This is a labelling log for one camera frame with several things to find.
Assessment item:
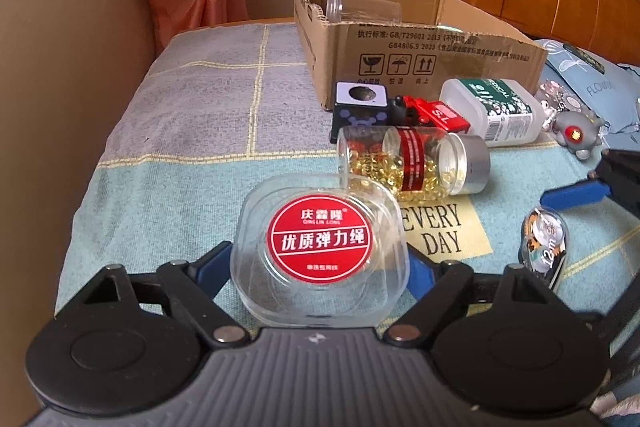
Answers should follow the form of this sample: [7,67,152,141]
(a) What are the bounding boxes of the capsule bottle with silver cap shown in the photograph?
[336,125,491,202]

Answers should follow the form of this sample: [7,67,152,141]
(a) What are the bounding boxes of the red and black toy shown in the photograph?
[392,96,472,135]

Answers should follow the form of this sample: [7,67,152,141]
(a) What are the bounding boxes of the clear plastic box red label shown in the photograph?
[231,174,412,328]

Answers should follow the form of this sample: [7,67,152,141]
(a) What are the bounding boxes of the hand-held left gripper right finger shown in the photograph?
[382,247,601,345]

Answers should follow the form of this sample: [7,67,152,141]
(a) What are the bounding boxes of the cardboard box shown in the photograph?
[293,0,549,112]

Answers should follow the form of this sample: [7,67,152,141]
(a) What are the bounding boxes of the blue floral pillow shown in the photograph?
[542,39,640,132]

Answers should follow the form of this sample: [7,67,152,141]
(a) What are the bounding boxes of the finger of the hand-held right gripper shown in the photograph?
[595,274,640,358]
[542,149,640,214]

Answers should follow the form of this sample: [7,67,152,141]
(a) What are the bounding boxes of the pink glitter keychain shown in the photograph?
[537,78,583,118]

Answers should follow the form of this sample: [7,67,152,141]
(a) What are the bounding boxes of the white bottle with green label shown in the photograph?
[440,78,546,148]

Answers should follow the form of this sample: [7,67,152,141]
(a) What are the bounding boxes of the grey toy keychain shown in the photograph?
[550,109,612,162]

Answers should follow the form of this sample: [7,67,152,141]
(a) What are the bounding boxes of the checked blanket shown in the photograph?
[55,19,640,323]

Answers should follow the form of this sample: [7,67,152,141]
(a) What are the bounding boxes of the black cube toy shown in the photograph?
[330,82,396,145]

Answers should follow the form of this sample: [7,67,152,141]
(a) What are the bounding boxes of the clear plastic jar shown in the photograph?
[325,0,403,24]

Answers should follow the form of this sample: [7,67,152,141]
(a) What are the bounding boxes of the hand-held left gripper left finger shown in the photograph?
[55,243,247,349]

